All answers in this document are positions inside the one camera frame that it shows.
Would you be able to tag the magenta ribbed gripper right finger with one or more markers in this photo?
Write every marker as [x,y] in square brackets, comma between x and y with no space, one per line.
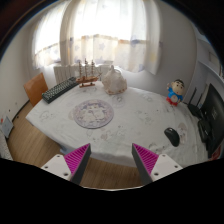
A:
[152,166]

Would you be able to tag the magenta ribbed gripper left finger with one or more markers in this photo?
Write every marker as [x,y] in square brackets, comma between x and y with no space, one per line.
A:
[71,166]

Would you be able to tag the black computer mouse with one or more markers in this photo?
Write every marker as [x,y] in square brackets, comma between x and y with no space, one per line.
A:
[173,136]

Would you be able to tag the round patterned mouse pad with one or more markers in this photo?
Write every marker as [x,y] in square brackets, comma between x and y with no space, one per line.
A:
[93,114]

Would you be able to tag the white patterned tablecloth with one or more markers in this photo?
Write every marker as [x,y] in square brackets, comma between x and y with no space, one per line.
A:
[140,117]

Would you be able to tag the black wifi router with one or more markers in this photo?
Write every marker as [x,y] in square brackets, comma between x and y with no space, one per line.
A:
[194,109]

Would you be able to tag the black computer monitor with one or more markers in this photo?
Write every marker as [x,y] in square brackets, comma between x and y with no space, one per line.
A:
[213,112]

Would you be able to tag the black mechanical keyboard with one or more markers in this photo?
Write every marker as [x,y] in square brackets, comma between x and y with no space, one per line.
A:
[58,90]

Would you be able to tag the white box on floor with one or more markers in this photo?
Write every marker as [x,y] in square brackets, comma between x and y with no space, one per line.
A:
[6,126]

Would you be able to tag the cartoon boy figurine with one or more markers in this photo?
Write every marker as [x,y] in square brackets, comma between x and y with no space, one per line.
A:
[175,92]

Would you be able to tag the wooden model sailing ship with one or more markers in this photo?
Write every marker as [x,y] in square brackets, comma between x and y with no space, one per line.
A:
[88,74]

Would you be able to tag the orange wooden chair back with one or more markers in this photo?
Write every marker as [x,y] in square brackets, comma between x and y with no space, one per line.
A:
[35,88]

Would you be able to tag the large white conch shell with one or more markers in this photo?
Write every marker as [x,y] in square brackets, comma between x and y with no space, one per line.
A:
[114,82]

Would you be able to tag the white radiator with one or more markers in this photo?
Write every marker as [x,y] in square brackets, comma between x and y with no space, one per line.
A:
[63,73]

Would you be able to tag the sheer white curtain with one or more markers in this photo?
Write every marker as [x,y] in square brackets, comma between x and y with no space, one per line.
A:
[124,33]

